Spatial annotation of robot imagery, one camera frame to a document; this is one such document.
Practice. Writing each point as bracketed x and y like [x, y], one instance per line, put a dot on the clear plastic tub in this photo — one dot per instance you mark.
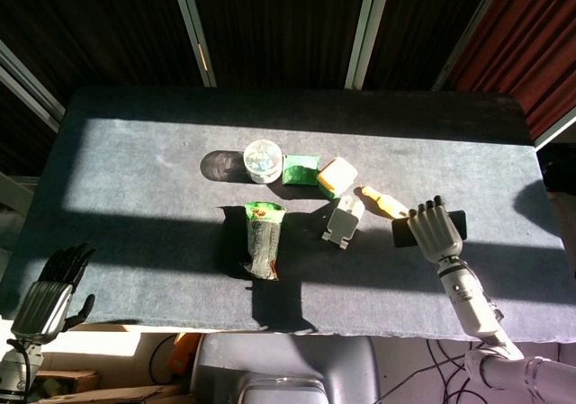
[262, 161]

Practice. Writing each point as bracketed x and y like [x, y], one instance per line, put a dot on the small green packet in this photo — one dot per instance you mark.
[300, 170]

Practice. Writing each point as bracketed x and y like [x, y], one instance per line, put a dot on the black smartphone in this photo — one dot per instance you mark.
[400, 237]

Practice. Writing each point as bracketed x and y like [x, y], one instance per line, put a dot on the green and white snack bag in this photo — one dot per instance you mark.
[263, 242]

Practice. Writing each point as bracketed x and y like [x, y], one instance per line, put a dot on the orange object under table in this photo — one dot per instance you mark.
[184, 352]

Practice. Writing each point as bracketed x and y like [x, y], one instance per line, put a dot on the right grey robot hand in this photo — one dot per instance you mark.
[434, 233]

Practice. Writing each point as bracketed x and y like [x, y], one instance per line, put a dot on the grey phone stand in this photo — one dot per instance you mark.
[342, 224]

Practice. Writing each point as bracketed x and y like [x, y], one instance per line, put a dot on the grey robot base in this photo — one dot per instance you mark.
[288, 359]

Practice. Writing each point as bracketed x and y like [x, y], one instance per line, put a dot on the red curtain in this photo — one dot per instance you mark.
[531, 39]

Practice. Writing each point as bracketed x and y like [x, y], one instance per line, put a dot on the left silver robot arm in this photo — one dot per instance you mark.
[15, 368]

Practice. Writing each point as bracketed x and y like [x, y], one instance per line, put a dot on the brown cardboard box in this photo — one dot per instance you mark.
[90, 386]

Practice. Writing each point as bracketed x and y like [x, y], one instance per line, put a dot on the dark brown curtain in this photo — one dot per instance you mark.
[279, 26]
[90, 26]
[414, 26]

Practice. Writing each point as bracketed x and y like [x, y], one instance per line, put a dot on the green box with orange lid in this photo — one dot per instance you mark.
[337, 174]

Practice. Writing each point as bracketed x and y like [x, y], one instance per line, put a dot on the white window frame post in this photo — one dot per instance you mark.
[27, 89]
[472, 30]
[362, 26]
[193, 26]

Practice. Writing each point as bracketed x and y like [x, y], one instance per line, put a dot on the dark grey table cloth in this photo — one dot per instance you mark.
[157, 197]

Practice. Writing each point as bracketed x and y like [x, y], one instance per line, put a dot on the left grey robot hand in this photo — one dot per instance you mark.
[42, 305]

